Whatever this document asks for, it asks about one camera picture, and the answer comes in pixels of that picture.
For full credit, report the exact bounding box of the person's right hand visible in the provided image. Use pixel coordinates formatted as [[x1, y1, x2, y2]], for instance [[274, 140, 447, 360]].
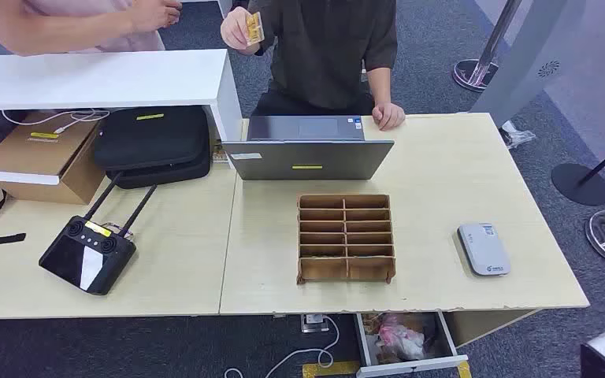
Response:
[[220, 6, 262, 55]]

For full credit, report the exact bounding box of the person's left hand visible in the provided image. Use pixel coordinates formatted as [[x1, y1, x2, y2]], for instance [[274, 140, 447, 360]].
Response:
[[371, 102, 406, 132]]

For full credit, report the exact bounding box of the white grey card reader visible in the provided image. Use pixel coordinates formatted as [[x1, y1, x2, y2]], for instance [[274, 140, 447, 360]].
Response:
[[456, 222, 512, 277]]

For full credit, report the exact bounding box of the cardboard card organiser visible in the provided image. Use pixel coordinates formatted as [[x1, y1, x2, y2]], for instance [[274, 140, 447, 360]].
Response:
[[295, 194, 397, 285]]

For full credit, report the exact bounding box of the person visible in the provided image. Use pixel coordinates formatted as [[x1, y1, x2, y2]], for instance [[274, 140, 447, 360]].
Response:
[[220, 0, 406, 132], [0, 0, 184, 57]]

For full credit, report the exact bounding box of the grey laptop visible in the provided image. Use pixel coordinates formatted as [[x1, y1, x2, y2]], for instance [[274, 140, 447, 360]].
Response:
[[221, 114, 396, 182]]

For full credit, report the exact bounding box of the small printed box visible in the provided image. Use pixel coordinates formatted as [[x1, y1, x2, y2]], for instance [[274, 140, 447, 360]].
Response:
[[211, 139, 231, 164]]

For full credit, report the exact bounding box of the clear plastic bag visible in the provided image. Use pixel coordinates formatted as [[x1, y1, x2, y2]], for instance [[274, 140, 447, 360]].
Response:
[[499, 120, 537, 150]]

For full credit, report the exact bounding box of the black zip carrying case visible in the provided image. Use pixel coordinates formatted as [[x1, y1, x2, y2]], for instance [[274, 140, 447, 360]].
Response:
[[92, 106, 213, 190]]

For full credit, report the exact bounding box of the white counter shelf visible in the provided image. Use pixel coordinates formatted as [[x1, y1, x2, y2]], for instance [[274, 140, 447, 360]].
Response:
[[0, 48, 244, 143]]

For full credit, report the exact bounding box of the grey gate panel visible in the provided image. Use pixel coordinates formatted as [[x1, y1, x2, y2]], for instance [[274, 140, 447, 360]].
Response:
[[469, 0, 588, 129]]

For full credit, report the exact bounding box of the metal floor socket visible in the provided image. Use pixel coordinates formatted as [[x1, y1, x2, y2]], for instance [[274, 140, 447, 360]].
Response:
[[300, 313, 331, 334]]

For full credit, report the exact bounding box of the pink plastic bag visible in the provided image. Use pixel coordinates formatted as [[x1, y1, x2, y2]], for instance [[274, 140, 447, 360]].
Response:
[[375, 313, 426, 362]]

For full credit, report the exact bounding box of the white drawer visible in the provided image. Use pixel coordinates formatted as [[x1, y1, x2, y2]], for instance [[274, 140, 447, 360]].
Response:
[[353, 310, 470, 378]]

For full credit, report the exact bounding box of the brown cardboard box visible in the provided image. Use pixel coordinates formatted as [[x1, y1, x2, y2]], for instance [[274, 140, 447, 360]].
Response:
[[0, 110, 106, 206]]

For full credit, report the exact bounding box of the yellow floor tape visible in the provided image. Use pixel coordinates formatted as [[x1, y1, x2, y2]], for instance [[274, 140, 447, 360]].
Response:
[[302, 360, 473, 378]]

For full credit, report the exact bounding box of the black remote controller with antennas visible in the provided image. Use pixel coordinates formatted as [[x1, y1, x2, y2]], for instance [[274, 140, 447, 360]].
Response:
[[39, 172, 158, 297]]

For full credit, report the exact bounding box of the chrome stanchion post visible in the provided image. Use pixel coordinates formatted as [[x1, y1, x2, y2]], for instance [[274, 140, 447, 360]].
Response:
[[451, 0, 523, 94]]

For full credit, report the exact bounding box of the black stanchion post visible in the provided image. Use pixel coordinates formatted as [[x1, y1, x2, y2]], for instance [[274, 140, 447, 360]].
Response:
[[551, 132, 605, 208]]

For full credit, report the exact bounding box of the white floor cable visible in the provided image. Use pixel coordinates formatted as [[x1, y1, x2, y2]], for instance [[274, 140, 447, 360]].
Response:
[[223, 314, 341, 378]]

